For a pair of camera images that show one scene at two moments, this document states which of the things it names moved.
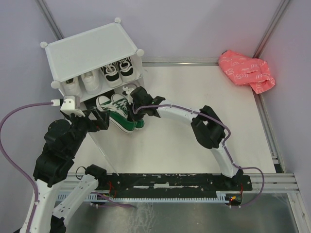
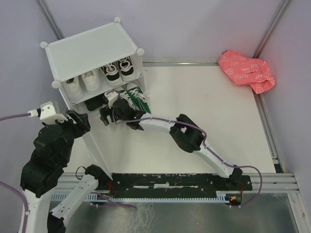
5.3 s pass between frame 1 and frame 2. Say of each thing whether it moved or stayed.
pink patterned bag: stayed
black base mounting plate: stayed
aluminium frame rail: stayed
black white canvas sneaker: stayed
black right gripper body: moved
